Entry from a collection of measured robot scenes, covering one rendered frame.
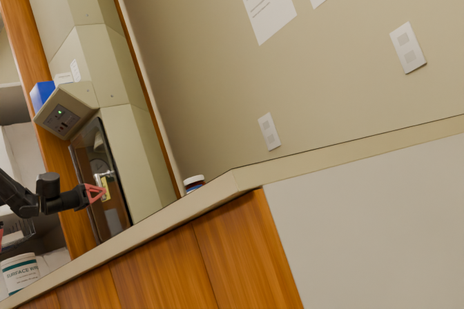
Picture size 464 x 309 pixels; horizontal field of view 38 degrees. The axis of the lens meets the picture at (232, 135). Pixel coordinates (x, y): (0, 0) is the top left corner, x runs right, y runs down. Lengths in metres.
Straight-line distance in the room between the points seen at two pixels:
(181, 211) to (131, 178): 0.93
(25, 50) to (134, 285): 1.31
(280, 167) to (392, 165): 0.27
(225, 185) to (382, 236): 0.32
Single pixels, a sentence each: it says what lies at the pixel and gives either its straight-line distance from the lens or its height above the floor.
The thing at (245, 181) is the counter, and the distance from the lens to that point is 1.10.
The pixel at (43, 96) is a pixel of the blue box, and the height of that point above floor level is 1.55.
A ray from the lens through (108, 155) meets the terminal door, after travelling 2.19.
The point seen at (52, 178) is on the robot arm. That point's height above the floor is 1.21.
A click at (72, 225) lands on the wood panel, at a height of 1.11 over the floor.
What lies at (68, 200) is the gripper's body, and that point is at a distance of 2.12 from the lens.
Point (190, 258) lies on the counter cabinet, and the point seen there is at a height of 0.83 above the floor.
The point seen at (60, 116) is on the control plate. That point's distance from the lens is 2.36.
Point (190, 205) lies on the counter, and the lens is 1.22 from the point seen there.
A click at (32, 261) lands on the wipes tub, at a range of 2.72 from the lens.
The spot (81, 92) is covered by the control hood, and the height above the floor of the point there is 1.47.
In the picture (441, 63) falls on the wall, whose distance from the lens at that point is 1.68.
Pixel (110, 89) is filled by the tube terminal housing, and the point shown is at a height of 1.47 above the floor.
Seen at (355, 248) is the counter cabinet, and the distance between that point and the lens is 1.20.
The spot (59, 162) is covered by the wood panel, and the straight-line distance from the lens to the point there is 2.52.
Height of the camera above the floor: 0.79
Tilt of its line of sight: 11 degrees up
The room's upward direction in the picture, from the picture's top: 19 degrees counter-clockwise
